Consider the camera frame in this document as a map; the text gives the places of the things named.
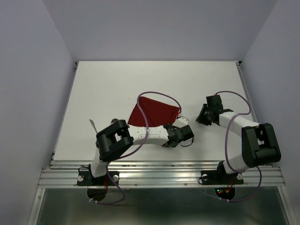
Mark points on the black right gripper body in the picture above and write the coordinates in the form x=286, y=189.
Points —
x=204, y=116

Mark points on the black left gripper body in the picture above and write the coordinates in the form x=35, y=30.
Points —
x=174, y=127

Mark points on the dark red cloth napkin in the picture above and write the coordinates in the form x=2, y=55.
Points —
x=157, y=113

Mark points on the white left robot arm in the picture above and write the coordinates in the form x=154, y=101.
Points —
x=113, y=141

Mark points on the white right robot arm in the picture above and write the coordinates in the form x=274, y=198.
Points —
x=259, y=145

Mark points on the aluminium right side rail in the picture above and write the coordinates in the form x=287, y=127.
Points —
x=253, y=114

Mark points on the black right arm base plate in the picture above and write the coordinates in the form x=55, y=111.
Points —
x=213, y=177

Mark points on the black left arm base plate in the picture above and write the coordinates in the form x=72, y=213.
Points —
x=86, y=179

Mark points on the aluminium front frame rail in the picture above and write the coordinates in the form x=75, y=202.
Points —
x=157, y=174

